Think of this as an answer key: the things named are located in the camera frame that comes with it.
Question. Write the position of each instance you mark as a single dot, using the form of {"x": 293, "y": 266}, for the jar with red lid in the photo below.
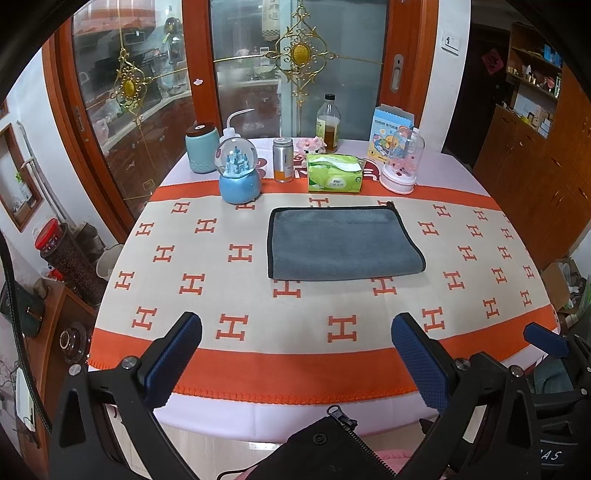
{"x": 48, "y": 235}

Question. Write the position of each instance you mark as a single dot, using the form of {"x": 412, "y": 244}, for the glass bottle with amber liquid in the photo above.
{"x": 328, "y": 128}

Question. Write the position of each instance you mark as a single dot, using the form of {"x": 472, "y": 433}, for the white wall switch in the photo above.
{"x": 451, "y": 42}

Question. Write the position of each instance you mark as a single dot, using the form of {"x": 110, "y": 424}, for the pink glass dome ornament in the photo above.
{"x": 402, "y": 162}

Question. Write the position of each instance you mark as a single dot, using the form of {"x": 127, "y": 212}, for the teal canister with brown lid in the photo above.
{"x": 201, "y": 150}

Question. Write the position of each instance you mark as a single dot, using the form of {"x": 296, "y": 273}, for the wooden side cabinet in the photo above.
{"x": 51, "y": 369}

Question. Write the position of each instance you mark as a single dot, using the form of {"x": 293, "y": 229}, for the wooden glass sliding door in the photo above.
{"x": 295, "y": 92}
{"x": 138, "y": 152}

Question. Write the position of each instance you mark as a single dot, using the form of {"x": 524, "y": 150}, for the blue castle snow globe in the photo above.
{"x": 237, "y": 171}

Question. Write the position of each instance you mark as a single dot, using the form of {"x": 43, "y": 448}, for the wooden wall niche frame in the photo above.
{"x": 13, "y": 180}

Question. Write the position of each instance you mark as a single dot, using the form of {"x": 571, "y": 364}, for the silver metal tin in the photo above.
{"x": 283, "y": 160}

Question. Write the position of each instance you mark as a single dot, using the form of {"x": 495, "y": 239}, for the white bucket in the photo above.
{"x": 109, "y": 265}

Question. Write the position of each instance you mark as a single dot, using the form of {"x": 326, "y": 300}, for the red paper decoration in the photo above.
{"x": 491, "y": 62}

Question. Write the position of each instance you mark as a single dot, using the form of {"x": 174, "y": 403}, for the grey towel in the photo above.
{"x": 341, "y": 244}

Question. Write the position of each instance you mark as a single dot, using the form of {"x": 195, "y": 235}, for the round glass ashtray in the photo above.
{"x": 71, "y": 342}

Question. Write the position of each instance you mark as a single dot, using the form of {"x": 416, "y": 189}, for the cardboard box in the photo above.
{"x": 556, "y": 282}

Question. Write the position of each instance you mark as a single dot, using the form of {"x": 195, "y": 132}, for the dark green bag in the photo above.
{"x": 23, "y": 314}

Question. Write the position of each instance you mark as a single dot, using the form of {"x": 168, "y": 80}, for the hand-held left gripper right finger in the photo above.
{"x": 421, "y": 369}

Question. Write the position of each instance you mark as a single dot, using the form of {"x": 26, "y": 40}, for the orange cream patterned blanket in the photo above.
{"x": 240, "y": 295}

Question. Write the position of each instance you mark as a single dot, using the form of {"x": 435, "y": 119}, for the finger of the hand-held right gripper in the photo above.
{"x": 547, "y": 340}

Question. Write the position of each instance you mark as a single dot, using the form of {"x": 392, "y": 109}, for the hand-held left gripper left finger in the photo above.
{"x": 174, "y": 360}

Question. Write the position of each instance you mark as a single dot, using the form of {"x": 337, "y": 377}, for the wooden shelf cabinet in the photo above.
{"x": 531, "y": 152}

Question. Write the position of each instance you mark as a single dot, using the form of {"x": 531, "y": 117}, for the green tissue pack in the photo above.
{"x": 334, "y": 174}

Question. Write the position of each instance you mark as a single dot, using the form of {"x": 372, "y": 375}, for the colourful cartoon carton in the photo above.
{"x": 387, "y": 136}

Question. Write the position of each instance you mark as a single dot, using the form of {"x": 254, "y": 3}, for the small pink ornament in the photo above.
{"x": 310, "y": 144}

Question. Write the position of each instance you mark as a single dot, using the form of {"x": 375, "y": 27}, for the white squeeze wash bottle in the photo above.
{"x": 229, "y": 132}

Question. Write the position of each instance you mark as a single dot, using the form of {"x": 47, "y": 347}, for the dark woven basket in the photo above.
{"x": 76, "y": 270}

